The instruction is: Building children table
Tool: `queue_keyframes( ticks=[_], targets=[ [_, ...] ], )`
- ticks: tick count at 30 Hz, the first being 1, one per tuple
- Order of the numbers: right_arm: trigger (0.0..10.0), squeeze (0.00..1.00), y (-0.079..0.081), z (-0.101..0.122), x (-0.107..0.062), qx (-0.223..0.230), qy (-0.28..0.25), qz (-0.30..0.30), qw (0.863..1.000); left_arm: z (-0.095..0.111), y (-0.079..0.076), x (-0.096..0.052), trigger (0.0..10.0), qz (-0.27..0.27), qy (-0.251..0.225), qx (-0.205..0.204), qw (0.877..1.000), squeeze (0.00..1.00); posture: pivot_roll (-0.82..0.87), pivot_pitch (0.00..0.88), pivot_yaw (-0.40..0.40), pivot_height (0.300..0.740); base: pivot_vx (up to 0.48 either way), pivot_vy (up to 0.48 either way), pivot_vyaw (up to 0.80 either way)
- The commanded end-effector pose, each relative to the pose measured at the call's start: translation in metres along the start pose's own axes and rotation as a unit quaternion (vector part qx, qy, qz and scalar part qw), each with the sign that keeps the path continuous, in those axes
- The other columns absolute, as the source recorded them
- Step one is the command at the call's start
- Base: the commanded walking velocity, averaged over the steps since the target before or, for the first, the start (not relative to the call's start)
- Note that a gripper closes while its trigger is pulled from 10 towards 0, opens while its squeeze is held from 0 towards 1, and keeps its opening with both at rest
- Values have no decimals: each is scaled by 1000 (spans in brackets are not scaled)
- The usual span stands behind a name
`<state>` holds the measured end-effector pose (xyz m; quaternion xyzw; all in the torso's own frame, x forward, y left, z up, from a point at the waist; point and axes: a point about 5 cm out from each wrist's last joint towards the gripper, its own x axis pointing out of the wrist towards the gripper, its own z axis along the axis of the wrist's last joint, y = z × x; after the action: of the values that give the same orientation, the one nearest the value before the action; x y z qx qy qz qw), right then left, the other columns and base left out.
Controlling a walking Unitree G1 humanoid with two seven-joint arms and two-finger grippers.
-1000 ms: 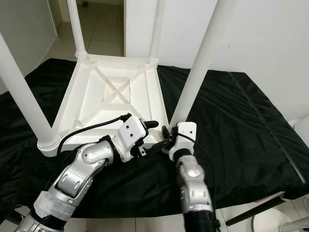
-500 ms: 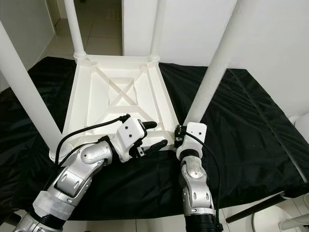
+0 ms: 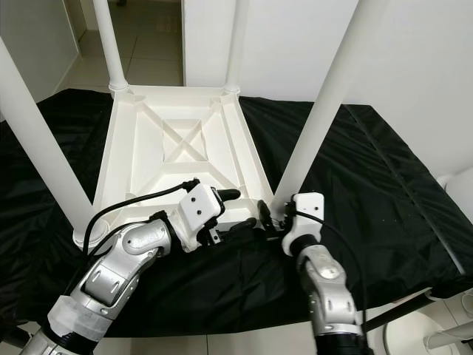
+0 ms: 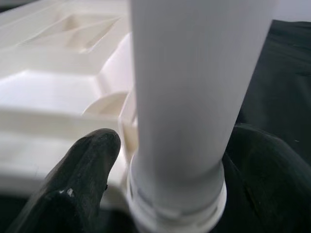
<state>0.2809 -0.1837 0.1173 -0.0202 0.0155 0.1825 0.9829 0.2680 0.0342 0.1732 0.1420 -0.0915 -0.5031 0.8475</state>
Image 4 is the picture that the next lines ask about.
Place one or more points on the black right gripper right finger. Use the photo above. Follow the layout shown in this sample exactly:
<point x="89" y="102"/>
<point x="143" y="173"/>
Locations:
<point x="272" y="184"/>

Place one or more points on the black cloth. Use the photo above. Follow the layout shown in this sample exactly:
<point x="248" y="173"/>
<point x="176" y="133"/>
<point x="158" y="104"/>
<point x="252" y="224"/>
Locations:
<point x="279" y="77"/>

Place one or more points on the white plastic table leg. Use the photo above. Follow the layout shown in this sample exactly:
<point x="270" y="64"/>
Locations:
<point x="189" y="92"/>

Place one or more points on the white plastic table top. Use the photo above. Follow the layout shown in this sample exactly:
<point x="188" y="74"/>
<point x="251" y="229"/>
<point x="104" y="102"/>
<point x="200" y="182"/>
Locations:
<point x="53" y="85"/>

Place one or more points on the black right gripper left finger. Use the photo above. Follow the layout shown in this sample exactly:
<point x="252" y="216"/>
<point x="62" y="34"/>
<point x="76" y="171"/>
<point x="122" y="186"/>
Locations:
<point x="70" y="184"/>

